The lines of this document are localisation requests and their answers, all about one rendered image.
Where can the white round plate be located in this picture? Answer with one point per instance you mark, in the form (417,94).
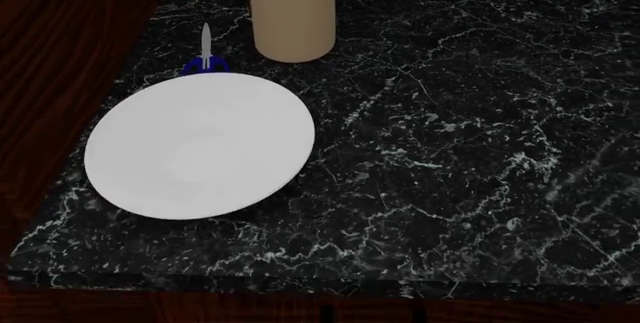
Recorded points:
(200,146)

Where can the beige cylindrical container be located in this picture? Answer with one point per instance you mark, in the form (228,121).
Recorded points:
(292,11)

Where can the dark wood base cabinet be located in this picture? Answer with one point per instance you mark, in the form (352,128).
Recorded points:
(300,306)

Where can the dark wood tall cabinet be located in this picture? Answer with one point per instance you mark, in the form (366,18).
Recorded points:
(60,56)

